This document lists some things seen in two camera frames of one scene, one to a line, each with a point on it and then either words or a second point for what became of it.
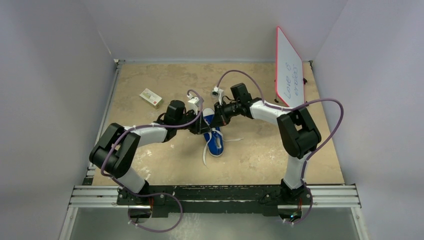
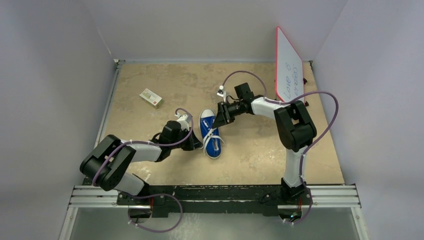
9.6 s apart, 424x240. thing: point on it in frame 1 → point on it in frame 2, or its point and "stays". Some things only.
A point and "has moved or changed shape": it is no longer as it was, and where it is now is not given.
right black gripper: (219, 115) stays
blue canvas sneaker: (213, 139) stays
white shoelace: (208, 139) has moved or changed shape
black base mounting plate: (214, 199) stays
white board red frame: (289, 74) stays
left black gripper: (200, 126) → (193, 143)
